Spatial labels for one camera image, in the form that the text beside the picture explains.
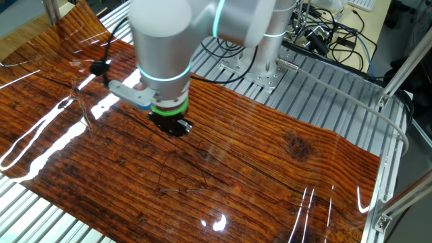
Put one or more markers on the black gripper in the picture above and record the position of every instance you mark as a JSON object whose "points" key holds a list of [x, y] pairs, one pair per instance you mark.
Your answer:
{"points": [[170, 125]]}

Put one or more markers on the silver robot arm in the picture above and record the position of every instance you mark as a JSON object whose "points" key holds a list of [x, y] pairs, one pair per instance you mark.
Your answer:
{"points": [[158, 50]]}

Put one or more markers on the glossy wood-grain mat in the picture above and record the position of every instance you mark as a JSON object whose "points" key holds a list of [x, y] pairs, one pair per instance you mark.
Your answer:
{"points": [[135, 216]]}

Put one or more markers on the white keyboard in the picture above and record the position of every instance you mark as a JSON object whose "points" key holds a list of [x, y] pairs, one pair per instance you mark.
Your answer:
{"points": [[362, 4]]}

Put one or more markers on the light wooden desk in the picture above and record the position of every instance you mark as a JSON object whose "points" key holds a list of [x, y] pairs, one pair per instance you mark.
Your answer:
{"points": [[379, 23]]}

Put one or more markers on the black fabric bag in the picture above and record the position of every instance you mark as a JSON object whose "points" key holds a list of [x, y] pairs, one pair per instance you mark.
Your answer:
{"points": [[416, 87]]}

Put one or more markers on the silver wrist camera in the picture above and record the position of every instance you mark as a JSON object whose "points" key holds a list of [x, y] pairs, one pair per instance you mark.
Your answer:
{"points": [[131, 94]]}

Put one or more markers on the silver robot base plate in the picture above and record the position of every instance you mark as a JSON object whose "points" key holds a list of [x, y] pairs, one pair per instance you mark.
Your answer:
{"points": [[236, 69]]}

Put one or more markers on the round metal post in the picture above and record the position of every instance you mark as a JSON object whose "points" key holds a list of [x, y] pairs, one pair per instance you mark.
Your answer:
{"points": [[52, 11]]}

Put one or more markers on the black camera on tripod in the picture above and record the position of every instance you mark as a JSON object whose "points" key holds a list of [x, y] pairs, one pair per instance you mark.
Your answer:
{"points": [[319, 44]]}

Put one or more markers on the slanted aluminium frame post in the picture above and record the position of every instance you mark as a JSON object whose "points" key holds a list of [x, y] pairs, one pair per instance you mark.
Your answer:
{"points": [[405, 65]]}

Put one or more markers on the aluminium frame bar with bracket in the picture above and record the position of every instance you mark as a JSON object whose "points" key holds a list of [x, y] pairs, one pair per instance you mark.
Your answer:
{"points": [[405, 202]]}

